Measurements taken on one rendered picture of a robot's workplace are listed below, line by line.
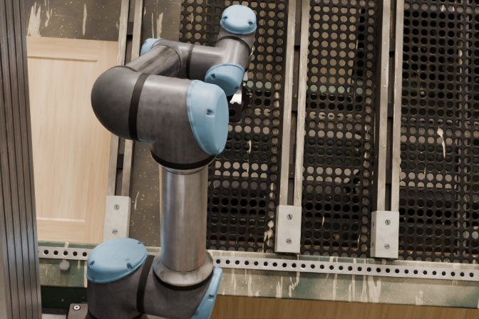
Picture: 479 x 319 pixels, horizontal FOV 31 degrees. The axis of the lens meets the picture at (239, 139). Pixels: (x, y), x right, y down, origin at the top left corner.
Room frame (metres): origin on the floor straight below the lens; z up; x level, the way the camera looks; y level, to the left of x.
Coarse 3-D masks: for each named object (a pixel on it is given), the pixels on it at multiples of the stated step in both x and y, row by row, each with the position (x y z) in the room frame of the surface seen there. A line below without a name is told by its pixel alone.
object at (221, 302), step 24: (216, 312) 2.03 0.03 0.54; (240, 312) 2.04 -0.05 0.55; (264, 312) 2.04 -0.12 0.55; (288, 312) 2.04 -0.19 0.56; (312, 312) 2.05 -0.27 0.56; (336, 312) 2.05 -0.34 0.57; (360, 312) 2.05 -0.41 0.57; (384, 312) 2.05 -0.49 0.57; (408, 312) 2.06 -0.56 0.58; (432, 312) 2.06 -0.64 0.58; (456, 312) 2.06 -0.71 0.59
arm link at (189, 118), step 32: (160, 96) 1.23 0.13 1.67; (192, 96) 1.23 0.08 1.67; (224, 96) 1.28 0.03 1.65; (160, 128) 1.21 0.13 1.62; (192, 128) 1.20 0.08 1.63; (224, 128) 1.26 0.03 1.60; (160, 160) 1.23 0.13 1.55; (192, 160) 1.22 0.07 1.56; (160, 192) 1.27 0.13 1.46; (192, 192) 1.24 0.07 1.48; (160, 224) 1.28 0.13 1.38; (192, 224) 1.25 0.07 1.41; (160, 256) 1.30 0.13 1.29; (192, 256) 1.27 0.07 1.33; (160, 288) 1.27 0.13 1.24; (192, 288) 1.26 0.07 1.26
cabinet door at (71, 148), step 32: (32, 64) 2.15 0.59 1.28; (64, 64) 2.16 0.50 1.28; (96, 64) 2.16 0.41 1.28; (32, 96) 2.10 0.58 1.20; (64, 96) 2.10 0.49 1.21; (32, 128) 2.04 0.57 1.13; (64, 128) 2.05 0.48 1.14; (96, 128) 2.05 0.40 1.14; (64, 160) 2.00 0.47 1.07; (96, 160) 2.00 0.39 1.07; (64, 192) 1.94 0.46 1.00; (96, 192) 1.95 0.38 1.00; (64, 224) 1.89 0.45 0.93; (96, 224) 1.89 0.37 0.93
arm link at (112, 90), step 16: (144, 48) 1.65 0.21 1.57; (160, 48) 1.59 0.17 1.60; (176, 48) 1.63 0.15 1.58; (192, 48) 1.64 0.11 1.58; (128, 64) 1.43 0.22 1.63; (144, 64) 1.44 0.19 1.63; (160, 64) 1.50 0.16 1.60; (176, 64) 1.58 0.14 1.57; (96, 80) 1.32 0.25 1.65; (112, 80) 1.27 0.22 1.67; (128, 80) 1.26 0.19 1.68; (96, 96) 1.27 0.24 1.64; (112, 96) 1.24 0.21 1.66; (128, 96) 1.23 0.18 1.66; (96, 112) 1.26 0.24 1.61; (112, 112) 1.23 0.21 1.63; (128, 112) 1.22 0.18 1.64; (112, 128) 1.23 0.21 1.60; (128, 128) 1.22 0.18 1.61
